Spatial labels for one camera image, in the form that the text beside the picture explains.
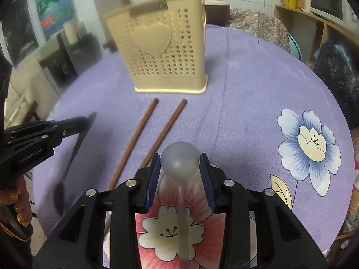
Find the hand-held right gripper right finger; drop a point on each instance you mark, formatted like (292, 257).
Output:
(206, 179)

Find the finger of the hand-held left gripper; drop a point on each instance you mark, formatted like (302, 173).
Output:
(73, 122)
(63, 134)

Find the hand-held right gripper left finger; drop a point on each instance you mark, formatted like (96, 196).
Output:
(153, 179)

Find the grey translucent plastic spoon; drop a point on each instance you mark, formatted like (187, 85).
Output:
(179, 159)

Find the beige plastic utensil holder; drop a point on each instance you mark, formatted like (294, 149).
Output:
(157, 61)

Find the person's left hand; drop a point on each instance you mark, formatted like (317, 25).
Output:
(11, 201)

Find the grey water dispenser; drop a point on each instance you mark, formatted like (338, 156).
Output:
(64, 61)

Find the beige cup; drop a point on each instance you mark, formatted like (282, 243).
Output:
(71, 32)

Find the purple floral tablecloth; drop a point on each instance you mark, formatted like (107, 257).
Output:
(246, 95)

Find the sliding window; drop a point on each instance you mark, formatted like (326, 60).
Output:
(22, 25)

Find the blue water jug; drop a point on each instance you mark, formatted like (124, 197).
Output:
(53, 8)

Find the teal plastic basin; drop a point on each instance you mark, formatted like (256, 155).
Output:
(296, 47)

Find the patterned cloth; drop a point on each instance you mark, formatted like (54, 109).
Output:
(258, 25)

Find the black plastic bag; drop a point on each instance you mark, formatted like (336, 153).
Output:
(336, 70)

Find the white lidded brown pot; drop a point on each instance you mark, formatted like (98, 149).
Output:
(216, 0)

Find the wooden shelf unit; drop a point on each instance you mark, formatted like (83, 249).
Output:
(303, 22)

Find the white microwave oven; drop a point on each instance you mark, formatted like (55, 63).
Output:
(328, 0)

